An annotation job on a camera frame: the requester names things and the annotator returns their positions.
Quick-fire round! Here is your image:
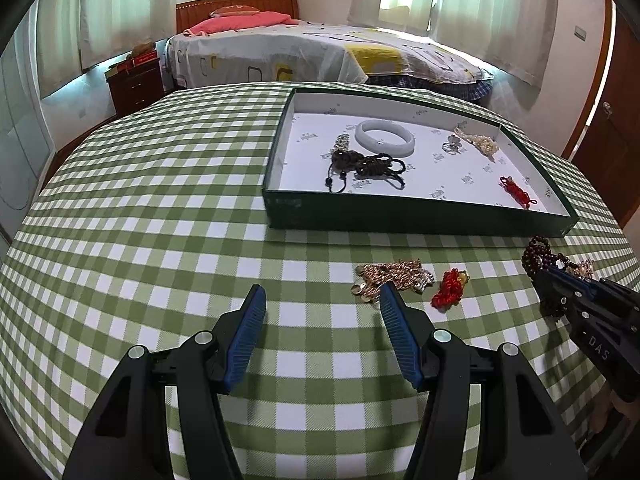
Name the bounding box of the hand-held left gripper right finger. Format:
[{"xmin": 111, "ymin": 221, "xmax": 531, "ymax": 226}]
[{"xmin": 378, "ymin": 281, "xmax": 587, "ymax": 480}]

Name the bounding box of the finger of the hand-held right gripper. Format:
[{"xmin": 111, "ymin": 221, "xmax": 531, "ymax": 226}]
[
  {"xmin": 534, "ymin": 270, "xmax": 585, "ymax": 319},
  {"xmin": 547, "ymin": 266, "xmax": 608, "ymax": 298}
]

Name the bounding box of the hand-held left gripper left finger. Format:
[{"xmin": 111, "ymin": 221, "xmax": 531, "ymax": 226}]
[{"xmin": 62, "ymin": 284, "xmax": 267, "ymax": 480}]

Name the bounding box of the dark red bead bracelet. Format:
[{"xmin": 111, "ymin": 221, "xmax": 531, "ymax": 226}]
[{"xmin": 521, "ymin": 235, "xmax": 597, "ymax": 317}]

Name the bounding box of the gold chain bracelet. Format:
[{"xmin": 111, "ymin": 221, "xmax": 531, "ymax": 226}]
[{"xmin": 350, "ymin": 259, "xmax": 436, "ymax": 305}]

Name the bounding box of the red cord bracelet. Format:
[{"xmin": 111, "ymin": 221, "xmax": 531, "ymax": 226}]
[{"xmin": 499, "ymin": 175, "xmax": 540, "ymax": 211}]

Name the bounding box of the green shallow box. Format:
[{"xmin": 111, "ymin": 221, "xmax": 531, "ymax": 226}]
[{"xmin": 262, "ymin": 87, "xmax": 580, "ymax": 237}]

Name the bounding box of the pearl bracelet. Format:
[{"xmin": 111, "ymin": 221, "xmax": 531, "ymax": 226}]
[{"xmin": 454, "ymin": 126, "xmax": 501, "ymax": 162}]

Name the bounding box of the black cord necklace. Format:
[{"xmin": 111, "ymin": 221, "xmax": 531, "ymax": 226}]
[{"xmin": 325, "ymin": 146, "xmax": 408, "ymax": 195}]

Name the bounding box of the white jade bangle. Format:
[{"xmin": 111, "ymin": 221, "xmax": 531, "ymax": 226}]
[{"xmin": 355, "ymin": 119, "xmax": 417, "ymax": 157}]

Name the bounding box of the person's right forearm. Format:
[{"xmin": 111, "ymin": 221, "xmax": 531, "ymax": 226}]
[{"xmin": 595, "ymin": 385, "xmax": 633, "ymax": 441}]

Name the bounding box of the green checked tablecloth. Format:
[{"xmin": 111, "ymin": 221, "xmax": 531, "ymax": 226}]
[{"xmin": 0, "ymin": 81, "xmax": 632, "ymax": 480}]

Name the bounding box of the brown wooden door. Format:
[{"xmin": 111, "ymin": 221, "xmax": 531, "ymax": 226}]
[{"xmin": 562, "ymin": 0, "xmax": 640, "ymax": 227}]

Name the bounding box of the blue plaid bed skirt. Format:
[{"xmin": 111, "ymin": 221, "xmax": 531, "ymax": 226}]
[{"xmin": 367, "ymin": 74, "xmax": 494, "ymax": 109}]

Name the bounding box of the dark wooden nightstand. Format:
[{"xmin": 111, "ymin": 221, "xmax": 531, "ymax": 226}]
[{"xmin": 104, "ymin": 57, "xmax": 168, "ymax": 119}]

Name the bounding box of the patterned bedsheet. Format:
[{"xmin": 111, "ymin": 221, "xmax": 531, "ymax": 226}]
[{"xmin": 165, "ymin": 21, "xmax": 496, "ymax": 94}]

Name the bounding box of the red flat box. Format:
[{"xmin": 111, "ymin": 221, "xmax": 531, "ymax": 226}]
[{"xmin": 125, "ymin": 52, "xmax": 160, "ymax": 71}]

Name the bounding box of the frosted glass wardrobe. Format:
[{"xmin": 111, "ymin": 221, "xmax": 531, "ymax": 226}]
[{"xmin": 0, "ymin": 25, "xmax": 54, "ymax": 242}]

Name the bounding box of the pink pillow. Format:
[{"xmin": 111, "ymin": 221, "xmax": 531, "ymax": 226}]
[{"xmin": 182, "ymin": 11, "xmax": 301, "ymax": 37}]

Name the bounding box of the red pillow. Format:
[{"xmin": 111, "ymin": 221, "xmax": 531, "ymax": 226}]
[{"xmin": 209, "ymin": 4, "xmax": 261, "ymax": 18}]

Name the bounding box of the wooden bed headboard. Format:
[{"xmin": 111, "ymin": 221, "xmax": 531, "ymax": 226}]
[{"xmin": 175, "ymin": 0, "xmax": 299, "ymax": 36}]

